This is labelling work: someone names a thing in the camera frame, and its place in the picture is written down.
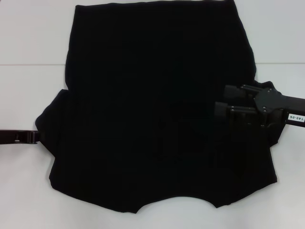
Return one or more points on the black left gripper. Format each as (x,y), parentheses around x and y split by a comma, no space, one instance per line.
(7,137)

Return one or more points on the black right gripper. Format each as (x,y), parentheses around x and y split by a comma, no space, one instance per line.
(274,102)

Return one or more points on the black t-shirt with white print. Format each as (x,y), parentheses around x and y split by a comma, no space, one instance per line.
(143,95)

